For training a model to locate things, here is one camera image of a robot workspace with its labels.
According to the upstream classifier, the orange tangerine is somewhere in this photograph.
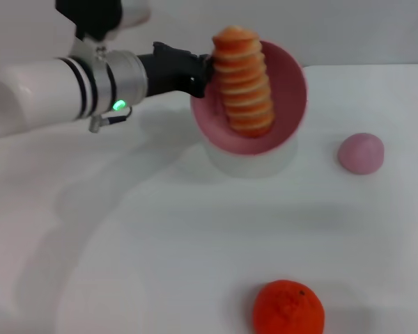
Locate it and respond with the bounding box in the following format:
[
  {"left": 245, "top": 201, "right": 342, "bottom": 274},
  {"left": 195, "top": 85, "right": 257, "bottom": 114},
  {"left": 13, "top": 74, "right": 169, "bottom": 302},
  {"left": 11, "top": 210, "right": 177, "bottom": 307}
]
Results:
[{"left": 252, "top": 279, "right": 326, "bottom": 334}]

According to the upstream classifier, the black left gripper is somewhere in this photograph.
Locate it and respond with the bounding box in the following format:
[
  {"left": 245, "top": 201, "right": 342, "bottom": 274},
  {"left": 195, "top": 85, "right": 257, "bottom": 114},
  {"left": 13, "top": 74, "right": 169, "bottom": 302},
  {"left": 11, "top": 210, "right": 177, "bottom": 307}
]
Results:
[{"left": 136, "top": 41, "right": 216, "bottom": 99}]

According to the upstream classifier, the pink round bun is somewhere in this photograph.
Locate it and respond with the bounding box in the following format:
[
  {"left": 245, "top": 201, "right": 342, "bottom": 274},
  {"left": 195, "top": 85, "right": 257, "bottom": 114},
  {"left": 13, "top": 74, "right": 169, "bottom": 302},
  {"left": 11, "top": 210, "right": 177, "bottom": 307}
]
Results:
[{"left": 337, "top": 132, "right": 385, "bottom": 176}]

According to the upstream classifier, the orange striped bread roll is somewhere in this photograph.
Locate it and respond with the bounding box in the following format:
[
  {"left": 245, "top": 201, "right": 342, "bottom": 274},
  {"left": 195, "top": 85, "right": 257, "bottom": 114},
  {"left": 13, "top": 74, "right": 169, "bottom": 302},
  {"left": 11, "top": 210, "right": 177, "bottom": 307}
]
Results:
[{"left": 211, "top": 25, "right": 276, "bottom": 138}]

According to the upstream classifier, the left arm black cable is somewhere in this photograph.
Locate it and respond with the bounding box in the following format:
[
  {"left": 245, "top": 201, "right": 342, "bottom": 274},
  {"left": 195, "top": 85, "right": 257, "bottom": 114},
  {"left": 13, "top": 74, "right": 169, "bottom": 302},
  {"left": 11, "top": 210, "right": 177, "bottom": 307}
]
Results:
[{"left": 88, "top": 106, "right": 133, "bottom": 134}]

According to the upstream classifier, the pink plastic bowl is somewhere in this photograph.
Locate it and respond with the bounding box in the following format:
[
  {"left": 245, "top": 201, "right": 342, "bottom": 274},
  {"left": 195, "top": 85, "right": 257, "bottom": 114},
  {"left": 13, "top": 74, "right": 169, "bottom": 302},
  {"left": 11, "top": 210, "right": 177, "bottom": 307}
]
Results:
[{"left": 189, "top": 39, "right": 309, "bottom": 157}]

